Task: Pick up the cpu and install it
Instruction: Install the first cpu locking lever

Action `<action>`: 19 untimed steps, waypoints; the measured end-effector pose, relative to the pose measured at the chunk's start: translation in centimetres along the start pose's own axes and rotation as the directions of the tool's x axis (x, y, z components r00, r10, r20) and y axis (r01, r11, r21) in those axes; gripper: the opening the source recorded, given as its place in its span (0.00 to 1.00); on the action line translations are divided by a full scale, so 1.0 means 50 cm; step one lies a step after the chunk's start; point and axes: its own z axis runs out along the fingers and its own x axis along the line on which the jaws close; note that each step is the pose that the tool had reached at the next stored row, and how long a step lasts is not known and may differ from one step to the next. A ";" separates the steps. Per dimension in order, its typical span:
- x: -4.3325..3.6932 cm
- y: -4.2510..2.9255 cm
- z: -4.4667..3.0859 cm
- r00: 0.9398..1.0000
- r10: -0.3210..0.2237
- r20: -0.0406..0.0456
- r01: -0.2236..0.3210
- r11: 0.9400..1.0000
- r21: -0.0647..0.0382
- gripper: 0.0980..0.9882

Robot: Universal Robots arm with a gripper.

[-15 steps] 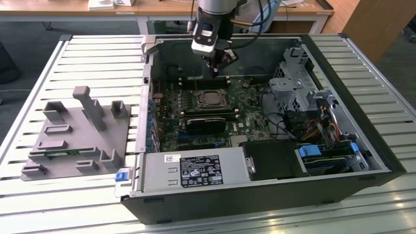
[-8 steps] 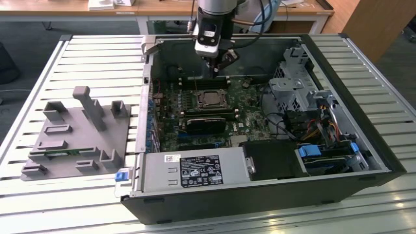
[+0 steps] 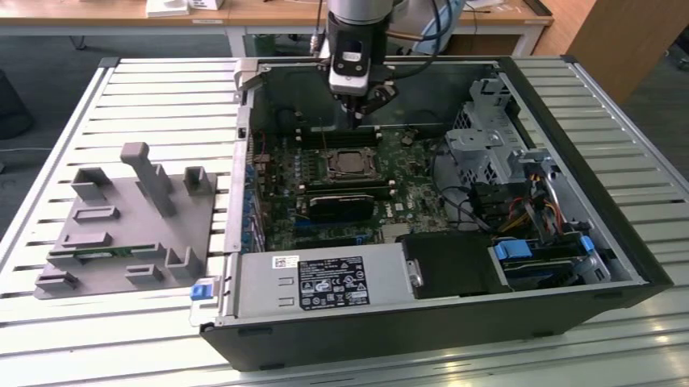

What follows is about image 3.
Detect square chipset heatsink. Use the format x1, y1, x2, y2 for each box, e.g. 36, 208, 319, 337
381, 224, 410, 243

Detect grey parts rack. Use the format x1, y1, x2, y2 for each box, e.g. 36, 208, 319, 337
32, 141, 226, 300

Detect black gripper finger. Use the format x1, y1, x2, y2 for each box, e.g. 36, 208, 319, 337
353, 79, 401, 130

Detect metal socket cover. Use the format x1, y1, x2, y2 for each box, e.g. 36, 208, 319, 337
325, 148, 378, 181

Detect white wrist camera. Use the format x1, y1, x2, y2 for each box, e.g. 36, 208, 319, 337
328, 38, 374, 97

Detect silver green CPU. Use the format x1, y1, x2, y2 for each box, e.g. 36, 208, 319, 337
332, 151, 373, 174

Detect CPU socket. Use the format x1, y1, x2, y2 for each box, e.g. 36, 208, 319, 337
319, 147, 381, 182

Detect green motherboard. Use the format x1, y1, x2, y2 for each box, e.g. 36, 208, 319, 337
245, 124, 462, 251

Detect wooden cabinet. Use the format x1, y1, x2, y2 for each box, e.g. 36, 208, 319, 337
564, 0, 689, 106

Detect grey power supply unit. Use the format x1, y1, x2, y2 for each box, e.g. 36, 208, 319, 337
231, 252, 416, 323

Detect black plastic cover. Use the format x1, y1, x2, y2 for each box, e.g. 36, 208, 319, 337
401, 231, 512, 300

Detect plain white box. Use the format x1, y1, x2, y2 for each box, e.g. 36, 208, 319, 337
146, 0, 191, 18

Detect silver metal drive cage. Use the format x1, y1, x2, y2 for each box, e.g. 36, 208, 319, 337
444, 78, 556, 195

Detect green RAM stick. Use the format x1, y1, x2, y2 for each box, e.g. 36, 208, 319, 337
74, 248, 137, 259

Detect blue disk carrier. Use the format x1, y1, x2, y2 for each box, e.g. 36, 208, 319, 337
492, 235, 597, 283

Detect yellow orange power wires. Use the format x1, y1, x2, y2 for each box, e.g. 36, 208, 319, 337
509, 173, 568, 235

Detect black graphics card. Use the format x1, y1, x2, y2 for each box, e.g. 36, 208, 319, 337
301, 192, 377, 225

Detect wooden desk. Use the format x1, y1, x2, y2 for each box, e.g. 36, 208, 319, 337
0, 0, 556, 57

